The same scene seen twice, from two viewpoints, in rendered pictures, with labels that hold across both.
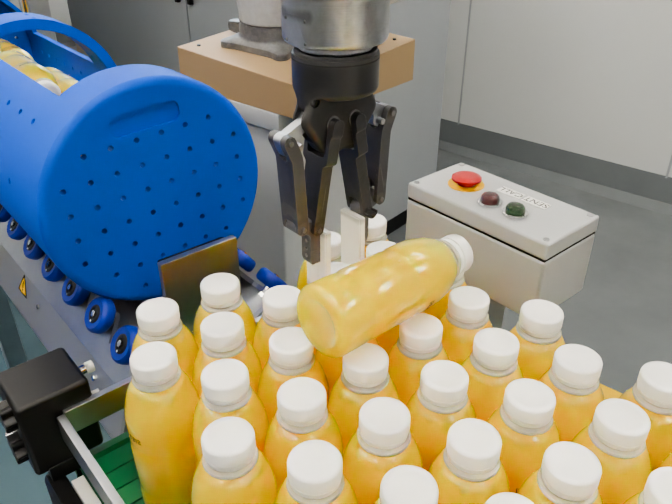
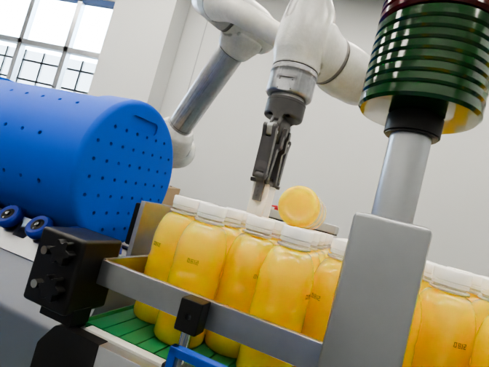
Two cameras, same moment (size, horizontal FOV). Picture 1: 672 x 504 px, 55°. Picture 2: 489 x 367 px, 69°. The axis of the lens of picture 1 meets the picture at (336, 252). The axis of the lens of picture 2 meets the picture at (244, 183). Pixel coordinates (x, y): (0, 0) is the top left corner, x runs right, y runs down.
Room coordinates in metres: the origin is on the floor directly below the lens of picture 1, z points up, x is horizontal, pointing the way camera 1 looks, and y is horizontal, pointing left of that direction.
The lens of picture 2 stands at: (0.00, 0.36, 1.09)
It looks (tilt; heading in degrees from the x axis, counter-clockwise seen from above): 4 degrees up; 331
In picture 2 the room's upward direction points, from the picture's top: 15 degrees clockwise
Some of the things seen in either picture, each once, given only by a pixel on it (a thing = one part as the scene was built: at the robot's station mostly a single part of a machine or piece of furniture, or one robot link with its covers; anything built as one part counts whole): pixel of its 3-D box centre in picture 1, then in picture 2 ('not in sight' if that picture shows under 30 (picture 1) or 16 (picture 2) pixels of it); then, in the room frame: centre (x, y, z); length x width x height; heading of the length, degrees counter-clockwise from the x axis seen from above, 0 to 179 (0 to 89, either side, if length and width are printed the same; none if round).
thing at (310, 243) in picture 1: (303, 240); (258, 186); (0.53, 0.03, 1.13); 0.03 x 0.01 x 0.05; 131
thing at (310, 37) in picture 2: not in sight; (309, 37); (0.56, -0.01, 1.44); 0.13 x 0.11 x 0.16; 97
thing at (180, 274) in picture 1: (200, 291); (146, 235); (0.65, 0.16, 0.99); 0.10 x 0.02 x 0.12; 130
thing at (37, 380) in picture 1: (56, 413); (76, 272); (0.49, 0.29, 0.95); 0.10 x 0.07 x 0.10; 130
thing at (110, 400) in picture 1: (238, 338); (180, 261); (0.59, 0.11, 0.96); 0.40 x 0.01 x 0.03; 130
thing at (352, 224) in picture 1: (352, 243); (263, 203); (0.57, -0.02, 1.10); 0.03 x 0.01 x 0.07; 41
